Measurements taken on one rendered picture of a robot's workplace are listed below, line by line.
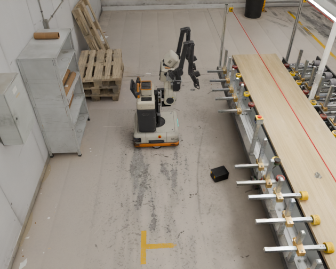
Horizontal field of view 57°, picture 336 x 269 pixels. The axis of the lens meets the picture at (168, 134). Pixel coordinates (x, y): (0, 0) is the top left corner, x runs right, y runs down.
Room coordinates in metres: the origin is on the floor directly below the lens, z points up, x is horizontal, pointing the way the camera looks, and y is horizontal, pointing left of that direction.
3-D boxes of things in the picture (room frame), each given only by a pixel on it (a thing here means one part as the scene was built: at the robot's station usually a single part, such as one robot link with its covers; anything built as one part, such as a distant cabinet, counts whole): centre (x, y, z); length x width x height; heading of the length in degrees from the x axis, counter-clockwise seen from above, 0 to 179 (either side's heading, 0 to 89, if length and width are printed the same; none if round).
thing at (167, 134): (3.70, 0.18, 0.16); 0.67 x 0.64 x 0.25; 92
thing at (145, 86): (3.70, 0.29, 0.87); 0.23 x 0.15 x 0.11; 2
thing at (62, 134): (3.70, 1.51, 0.78); 0.90 x 0.45 x 1.55; 2
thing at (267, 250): (1.24, -0.97, 0.95); 0.50 x 0.04 x 0.04; 92
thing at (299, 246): (1.26, -0.99, 0.95); 0.14 x 0.06 x 0.05; 2
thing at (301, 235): (1.28, -0.99, 0.87); 0.04 x 0.04 x 0.48; 2
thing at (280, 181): (1.78, -0.97, 0.89); 0.04 x 0.04 x 0.48; 2
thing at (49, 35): (3.81, 1.52, 1.59); 0.30 x 0.08 x 0.08; 92
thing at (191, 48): (3.50, -0.29, 1.40); 0.11 x 0.06 x 0.43; 3
